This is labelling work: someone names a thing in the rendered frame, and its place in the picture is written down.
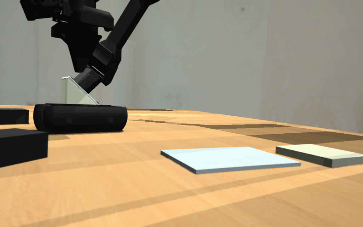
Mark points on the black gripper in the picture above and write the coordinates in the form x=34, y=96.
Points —
x=80, y=30

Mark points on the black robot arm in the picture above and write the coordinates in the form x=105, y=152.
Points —
x=107, y=55

